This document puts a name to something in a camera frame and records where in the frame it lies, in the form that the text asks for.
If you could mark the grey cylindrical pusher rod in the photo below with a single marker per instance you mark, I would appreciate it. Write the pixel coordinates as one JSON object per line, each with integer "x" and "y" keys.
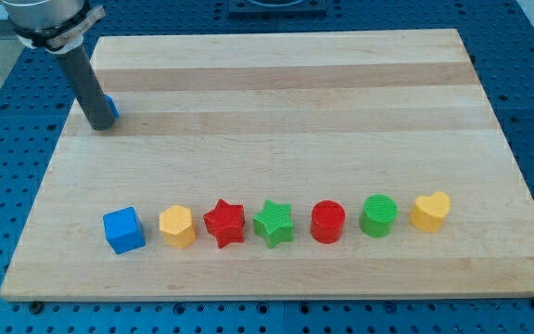
{"x": 78, "y": 70}

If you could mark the yellow hexagon block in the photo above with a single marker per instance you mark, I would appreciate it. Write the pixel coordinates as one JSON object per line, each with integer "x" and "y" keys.
{"x": 177, "y": 227}

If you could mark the small blue block behind rod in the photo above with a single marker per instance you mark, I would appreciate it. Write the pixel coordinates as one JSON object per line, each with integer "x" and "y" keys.
{"x": 112, "y": 106}

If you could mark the blue cube block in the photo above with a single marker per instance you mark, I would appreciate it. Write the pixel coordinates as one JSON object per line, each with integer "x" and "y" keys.
{"x": 123, "y": 230}

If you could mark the red star block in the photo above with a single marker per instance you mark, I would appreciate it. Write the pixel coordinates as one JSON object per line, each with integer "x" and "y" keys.
{"x": 226, "y": 223}

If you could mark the green star block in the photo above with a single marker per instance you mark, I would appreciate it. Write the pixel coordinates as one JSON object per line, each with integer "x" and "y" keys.
{"x": 273, "y": 223}

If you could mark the wooden cutting board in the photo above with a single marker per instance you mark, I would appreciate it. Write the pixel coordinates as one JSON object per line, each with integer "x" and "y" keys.
{"x": 295, "y": 118}

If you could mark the red cylinder block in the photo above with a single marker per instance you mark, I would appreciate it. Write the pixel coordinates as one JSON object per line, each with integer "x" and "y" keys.
{"x": 327, "y": 221}

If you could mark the green cylinder block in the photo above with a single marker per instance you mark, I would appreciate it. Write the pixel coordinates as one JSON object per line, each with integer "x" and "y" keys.
{"x": 378, "y": 214}

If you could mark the yellow heart block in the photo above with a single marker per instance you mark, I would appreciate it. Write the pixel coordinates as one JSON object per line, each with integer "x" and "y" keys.
{"x": 429, "y": 212}

